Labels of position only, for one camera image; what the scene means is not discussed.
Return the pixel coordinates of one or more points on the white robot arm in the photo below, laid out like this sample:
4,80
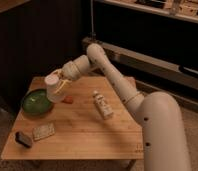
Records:
164,140

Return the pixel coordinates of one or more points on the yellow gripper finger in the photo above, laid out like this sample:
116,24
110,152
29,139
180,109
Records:
64,85
58,72

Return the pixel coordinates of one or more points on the white tube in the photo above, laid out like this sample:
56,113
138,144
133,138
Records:
102,105

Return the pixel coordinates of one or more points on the black eraser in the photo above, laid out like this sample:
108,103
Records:
23,139

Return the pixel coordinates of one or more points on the green bowl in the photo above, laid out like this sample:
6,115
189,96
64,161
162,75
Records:
36,102

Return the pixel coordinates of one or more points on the wooden shelf unit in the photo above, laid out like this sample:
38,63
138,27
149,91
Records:
161,52

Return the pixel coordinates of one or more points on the red carrot toy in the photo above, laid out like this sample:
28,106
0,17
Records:
68,100

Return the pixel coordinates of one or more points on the metal pole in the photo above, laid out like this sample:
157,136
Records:
92,34

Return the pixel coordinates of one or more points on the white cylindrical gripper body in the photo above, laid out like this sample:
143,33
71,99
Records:
73,70

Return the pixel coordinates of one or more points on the wooden table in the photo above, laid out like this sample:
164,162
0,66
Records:
80,132

